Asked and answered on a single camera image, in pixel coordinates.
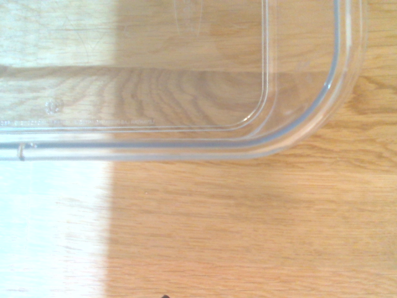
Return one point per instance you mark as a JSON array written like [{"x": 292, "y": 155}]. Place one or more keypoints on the clear plastic container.
[{"x": 186, "y": 93}]

